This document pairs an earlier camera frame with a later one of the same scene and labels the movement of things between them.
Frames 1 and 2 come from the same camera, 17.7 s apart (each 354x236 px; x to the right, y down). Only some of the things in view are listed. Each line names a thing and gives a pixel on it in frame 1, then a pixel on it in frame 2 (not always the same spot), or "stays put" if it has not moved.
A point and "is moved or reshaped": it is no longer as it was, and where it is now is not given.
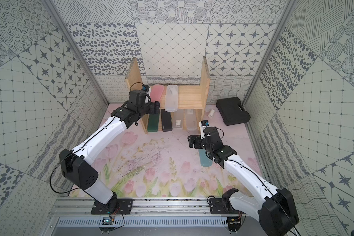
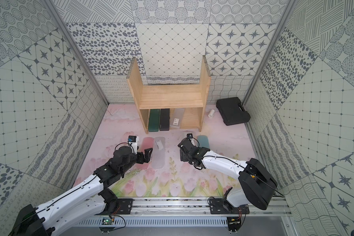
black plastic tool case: [232, 111] stays put
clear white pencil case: [171, 95] → [158, 153]
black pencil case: [166, 121] stays put
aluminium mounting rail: [140, 207] stays put
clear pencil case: [191, 119] → [183, 135]
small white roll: [211, 113] stays put
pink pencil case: [156, 92] → [147, 142]
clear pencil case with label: [178, 119] is moved or reshaped
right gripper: [191, 141] → [183, 158]
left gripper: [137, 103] → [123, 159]
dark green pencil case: [153, 122] stays put
